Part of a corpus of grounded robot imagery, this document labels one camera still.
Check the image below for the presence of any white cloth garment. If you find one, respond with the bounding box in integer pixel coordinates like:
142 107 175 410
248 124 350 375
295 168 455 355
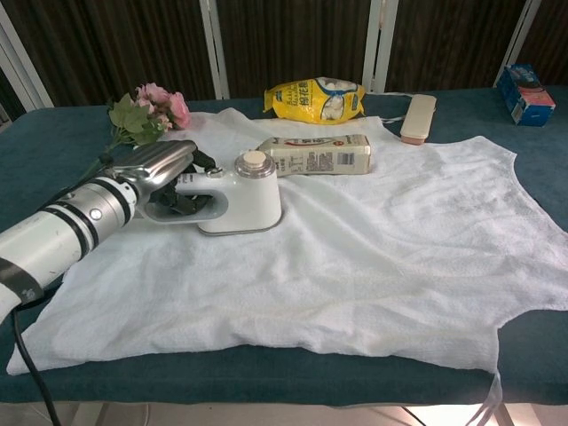
6 106 568 426

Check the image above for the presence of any blue cardboard box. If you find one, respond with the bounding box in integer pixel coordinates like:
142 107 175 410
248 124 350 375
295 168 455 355
495 63 557 128

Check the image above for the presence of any yellow bag of cotton balls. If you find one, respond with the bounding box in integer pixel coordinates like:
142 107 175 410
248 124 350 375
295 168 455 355
264 76 367 125

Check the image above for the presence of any beige milk tea bottle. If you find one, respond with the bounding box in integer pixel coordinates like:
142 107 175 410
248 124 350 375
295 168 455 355
256 134 372 178

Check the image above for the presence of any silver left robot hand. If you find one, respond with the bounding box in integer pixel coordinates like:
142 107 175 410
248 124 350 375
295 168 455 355
104 139 224 219

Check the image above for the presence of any dark brown bamboo screen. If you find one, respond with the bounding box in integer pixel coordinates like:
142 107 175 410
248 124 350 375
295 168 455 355
0 0 568 110

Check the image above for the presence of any white screen frame post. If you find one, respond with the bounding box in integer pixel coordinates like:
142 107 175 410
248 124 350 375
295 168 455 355
0 7 55 123
199 0 231 100
493 0 550 89
362 0 399 95

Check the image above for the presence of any beige oblong case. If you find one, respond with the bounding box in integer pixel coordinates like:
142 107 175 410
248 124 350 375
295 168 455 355
399 94 438 146

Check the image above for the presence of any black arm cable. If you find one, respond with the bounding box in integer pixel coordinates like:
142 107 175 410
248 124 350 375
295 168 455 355
12 305 62 426

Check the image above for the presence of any pink artificial flower bouquet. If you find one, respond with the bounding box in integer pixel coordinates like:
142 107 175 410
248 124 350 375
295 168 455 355
78 81 192 181

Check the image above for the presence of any teal table cover cloth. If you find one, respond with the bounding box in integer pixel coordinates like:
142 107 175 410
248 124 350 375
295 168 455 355
0 84 568 408

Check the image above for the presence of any white handheld steam iron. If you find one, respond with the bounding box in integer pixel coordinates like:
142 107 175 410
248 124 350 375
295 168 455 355
142 150 282 237

